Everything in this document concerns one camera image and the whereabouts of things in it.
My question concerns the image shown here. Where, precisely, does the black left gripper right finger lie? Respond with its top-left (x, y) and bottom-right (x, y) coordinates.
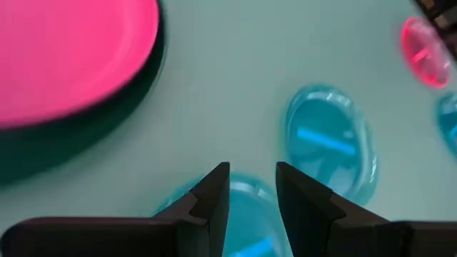
top-left (275, 161), bottom-right (457, 257)

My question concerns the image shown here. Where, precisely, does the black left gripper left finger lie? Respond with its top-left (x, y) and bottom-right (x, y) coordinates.
top-left (0, 161), bottom-right (231, 257)

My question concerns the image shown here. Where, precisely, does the small clear teal plastic plate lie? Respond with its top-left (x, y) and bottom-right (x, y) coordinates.
top-left (153, 172), bottom-right (296, 257)
top-left (434, 91), bottom-right (457, 160)
top-left (284, 84), bottom-right (378, 207)

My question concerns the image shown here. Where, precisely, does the large opaque pink plastic plate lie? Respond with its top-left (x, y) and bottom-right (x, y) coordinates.
top-left (0, 0), bottom-right (161, 130)

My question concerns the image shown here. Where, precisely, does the green table mat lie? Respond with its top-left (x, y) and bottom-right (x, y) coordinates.
top-left (0, 0), bottom-right (457, 257)

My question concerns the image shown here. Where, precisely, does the small clear pink plastic plate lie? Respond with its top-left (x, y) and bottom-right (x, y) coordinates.
top-left (400, 16), bottom-right (453, 90)

